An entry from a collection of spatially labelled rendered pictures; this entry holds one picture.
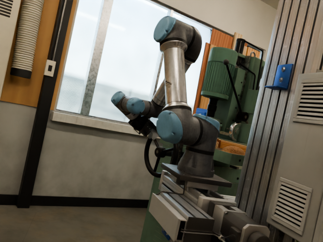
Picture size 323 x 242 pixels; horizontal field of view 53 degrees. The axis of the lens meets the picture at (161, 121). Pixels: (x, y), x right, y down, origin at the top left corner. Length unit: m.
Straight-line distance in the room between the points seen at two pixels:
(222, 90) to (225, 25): 2.11
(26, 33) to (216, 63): 1.49
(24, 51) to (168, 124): 1.78
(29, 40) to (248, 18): 2.66
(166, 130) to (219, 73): 0.92
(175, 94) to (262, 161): 0.40
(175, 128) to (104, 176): 2.22
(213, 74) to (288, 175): 1.15
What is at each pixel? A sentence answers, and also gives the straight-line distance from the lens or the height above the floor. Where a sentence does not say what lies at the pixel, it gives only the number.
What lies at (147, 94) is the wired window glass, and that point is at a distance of 3.48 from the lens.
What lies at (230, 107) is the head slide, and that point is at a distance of 2.13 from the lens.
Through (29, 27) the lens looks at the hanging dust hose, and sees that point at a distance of 2.80.
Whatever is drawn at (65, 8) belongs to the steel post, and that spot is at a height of 1.72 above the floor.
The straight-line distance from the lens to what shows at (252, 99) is 2.14.
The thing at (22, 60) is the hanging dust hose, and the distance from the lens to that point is 2.77.
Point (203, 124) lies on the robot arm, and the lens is 1.27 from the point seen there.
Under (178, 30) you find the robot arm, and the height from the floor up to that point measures 1.37.
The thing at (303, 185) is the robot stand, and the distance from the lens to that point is 0.99.
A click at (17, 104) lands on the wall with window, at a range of 2.96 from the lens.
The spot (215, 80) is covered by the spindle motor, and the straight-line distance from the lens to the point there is 2.04.
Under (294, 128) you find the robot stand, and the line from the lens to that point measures 1.04.
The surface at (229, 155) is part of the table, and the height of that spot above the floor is 0.89.
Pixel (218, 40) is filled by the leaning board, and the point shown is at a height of 2.00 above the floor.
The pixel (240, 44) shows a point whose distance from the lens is 2.25.
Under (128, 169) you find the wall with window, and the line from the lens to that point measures 3.43.
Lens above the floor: 1.01
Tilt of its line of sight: 1 degrees down
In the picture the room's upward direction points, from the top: 12 degrees clockwise
